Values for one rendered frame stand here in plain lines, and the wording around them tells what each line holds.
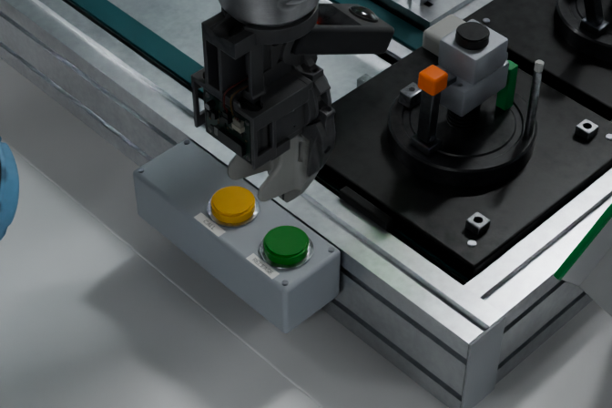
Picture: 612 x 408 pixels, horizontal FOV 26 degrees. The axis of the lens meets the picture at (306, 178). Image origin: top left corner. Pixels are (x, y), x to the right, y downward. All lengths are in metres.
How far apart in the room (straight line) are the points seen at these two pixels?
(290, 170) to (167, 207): 0.20
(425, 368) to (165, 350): 0.24
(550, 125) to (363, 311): 0.26
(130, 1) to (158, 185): 0.35
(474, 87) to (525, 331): 0.22
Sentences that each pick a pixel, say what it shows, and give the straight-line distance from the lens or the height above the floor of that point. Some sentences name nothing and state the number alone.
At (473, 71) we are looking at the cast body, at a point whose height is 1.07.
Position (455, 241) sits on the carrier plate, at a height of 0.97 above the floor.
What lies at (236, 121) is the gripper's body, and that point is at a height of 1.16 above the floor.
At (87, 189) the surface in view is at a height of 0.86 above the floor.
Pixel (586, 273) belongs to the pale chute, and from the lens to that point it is 1.12.
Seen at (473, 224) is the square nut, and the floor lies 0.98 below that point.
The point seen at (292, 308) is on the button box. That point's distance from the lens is 1.16.
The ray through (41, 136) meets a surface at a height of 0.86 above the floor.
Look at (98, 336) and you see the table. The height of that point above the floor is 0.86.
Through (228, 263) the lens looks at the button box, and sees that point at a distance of 1.19.
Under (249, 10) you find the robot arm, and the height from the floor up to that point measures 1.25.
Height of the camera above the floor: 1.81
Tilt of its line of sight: 44 degrees down
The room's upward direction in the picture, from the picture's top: straight up
